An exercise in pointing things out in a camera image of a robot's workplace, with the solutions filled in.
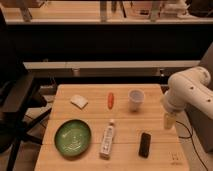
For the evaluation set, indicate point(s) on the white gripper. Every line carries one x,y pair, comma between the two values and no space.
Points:
172,109

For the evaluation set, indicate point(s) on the white ceramic cup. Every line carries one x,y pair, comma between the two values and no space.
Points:
136,98

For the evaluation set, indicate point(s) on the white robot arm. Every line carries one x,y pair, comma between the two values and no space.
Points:
187,87

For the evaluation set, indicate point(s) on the black phone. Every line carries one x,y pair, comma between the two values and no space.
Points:
144,145

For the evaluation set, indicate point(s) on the orange carrot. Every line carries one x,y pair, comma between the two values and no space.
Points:
110,100

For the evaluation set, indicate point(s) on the white remote controller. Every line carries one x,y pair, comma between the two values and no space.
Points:
107,140

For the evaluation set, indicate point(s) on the green plate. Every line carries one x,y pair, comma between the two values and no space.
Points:
72,138

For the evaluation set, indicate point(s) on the black office chair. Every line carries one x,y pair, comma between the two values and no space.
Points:
18,92

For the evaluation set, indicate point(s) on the long white shelf rail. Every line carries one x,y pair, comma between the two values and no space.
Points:
111,64

